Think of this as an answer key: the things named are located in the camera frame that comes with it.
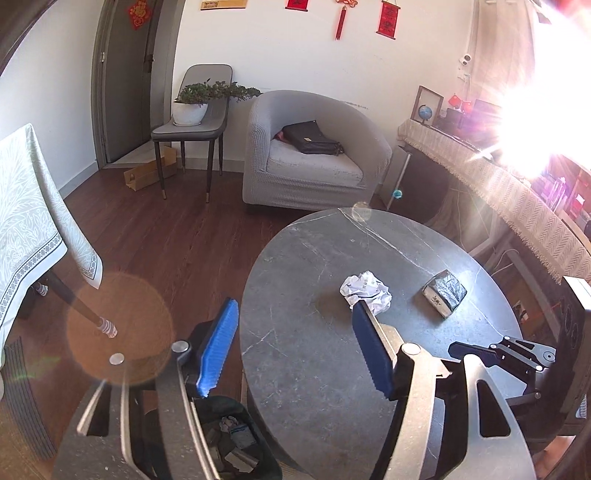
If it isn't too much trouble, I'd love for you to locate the dark wooden table leg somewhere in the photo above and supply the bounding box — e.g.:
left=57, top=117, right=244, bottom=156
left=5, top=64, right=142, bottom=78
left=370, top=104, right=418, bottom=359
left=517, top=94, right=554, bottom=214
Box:
left=46, top=272, right=118, bottom=340

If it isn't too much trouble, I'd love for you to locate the grey slim floor cabinet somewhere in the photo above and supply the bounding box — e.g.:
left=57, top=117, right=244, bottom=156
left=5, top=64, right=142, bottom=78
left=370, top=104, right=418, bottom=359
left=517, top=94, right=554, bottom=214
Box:
left=379, top=145, right=411, bottom=210

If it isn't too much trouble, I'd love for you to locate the red knot wall hanging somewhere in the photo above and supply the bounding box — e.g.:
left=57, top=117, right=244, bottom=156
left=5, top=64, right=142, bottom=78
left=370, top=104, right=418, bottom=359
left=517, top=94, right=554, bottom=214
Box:
left=335, top=0, right=360, bottom=41

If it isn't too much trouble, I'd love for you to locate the cardboard box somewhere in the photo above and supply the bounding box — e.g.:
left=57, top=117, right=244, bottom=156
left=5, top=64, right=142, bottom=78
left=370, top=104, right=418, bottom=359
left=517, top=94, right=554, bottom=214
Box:
left=123, top=147, right=177, bottom=191

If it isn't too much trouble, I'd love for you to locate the person's right forearm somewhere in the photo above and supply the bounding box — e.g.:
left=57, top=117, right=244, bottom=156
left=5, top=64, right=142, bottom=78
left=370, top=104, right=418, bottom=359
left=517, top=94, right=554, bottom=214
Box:
left=536, top=434, right=578, bottom=480

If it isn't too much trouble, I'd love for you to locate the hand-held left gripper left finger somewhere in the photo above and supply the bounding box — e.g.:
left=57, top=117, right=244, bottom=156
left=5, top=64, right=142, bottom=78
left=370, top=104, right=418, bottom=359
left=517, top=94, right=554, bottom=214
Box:
left=51, top=298, right=241, bottom=480

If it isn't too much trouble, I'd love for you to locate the brown cardboard piece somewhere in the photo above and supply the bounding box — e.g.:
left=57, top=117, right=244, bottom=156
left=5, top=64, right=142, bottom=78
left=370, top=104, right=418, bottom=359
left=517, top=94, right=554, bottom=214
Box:
left=224, top=449, right=258, bottom=472

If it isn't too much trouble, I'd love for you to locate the black bag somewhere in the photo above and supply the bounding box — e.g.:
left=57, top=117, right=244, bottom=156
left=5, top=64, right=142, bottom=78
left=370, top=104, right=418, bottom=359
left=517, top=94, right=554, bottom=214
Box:
left=281, top=120, right=345, bottom=156

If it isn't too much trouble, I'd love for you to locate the black trash bin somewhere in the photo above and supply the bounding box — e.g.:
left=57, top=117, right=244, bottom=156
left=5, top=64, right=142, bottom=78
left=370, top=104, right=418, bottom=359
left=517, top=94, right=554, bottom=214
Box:
left=143, top=394, right=282, bottom=480

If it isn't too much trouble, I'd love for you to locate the beige curtain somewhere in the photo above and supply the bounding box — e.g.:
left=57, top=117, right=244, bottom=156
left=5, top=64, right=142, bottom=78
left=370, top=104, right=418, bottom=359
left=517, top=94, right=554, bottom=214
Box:
left=471, top=0, right=536, bottom=102

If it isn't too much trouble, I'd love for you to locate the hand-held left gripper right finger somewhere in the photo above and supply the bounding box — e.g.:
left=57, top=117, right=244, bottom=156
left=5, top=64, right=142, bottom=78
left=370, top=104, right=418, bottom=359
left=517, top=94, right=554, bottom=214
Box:
left=352, top=300, right=537, bottom=480

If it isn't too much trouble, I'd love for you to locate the round grey marble table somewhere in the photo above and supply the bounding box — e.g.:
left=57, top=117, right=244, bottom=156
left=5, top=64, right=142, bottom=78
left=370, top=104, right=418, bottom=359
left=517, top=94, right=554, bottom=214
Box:
left=240, top=208, right=525, bottom=480

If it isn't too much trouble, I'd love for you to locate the red paper door decoration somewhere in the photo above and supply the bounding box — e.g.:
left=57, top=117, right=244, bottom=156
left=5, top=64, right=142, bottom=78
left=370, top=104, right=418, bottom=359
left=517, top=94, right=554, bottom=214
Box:
left=128, top=0, right=151, bottom=29

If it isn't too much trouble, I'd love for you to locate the table with patterned cloth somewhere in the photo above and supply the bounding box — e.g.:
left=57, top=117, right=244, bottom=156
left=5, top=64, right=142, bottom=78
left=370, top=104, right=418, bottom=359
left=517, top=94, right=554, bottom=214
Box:
left=0, top=124, right=103, bottom=402

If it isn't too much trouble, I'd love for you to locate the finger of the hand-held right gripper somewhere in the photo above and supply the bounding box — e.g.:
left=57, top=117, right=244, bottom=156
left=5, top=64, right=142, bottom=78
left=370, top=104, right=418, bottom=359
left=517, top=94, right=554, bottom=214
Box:
left=507, top=390, right=544, bottom=411
left=448, top=336, right=557, bottom=372

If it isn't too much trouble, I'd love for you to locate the wooden picture frame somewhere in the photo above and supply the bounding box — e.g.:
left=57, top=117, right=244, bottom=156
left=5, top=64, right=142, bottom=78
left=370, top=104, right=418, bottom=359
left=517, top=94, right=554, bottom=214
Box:
left=412, top=85, right=445, bottom=127

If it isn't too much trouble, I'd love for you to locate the white paper ball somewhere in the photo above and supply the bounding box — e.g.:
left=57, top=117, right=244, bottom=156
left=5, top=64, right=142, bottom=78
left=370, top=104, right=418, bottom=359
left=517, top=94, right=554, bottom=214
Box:
left=339, top=271, right=393, bottom=317

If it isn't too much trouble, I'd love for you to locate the beige fringed runner cloth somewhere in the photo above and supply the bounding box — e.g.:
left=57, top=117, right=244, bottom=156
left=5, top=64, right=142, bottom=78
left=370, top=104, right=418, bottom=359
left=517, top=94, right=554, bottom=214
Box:
left=397, top=119, right=591, bottom=278

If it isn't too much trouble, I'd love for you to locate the grey wrapped package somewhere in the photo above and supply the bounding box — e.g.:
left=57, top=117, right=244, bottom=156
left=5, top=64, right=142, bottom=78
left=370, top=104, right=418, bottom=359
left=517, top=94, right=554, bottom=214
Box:
left=421, top=269, right=468, bottom=320

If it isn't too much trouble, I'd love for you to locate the grey armchair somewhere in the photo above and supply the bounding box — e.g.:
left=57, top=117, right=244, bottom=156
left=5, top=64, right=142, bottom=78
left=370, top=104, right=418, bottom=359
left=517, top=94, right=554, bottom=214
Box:
left=242, top=90, right=393, bottom=212

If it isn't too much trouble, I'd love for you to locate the dark ribbed panel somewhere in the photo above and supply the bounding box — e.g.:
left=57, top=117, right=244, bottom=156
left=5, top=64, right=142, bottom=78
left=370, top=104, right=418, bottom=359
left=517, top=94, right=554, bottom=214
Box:
left=2, top=337, right=58, bottom=460

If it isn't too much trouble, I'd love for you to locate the potted plant in white pot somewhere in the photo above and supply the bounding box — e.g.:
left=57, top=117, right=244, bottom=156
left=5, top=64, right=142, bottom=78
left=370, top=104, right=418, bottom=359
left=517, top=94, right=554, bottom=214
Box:
left=173, top=79, right=262, bottom=126

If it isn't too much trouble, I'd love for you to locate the grey door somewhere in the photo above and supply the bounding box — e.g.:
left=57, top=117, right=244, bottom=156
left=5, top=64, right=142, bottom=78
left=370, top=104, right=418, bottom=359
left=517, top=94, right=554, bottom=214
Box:
left=92, top=0, right=160, bottom=164

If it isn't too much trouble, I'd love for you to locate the grey dining chair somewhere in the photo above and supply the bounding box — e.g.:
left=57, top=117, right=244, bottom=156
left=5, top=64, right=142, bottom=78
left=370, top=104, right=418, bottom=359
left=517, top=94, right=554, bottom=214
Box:
left=151, top=65, right=232, bottom=203

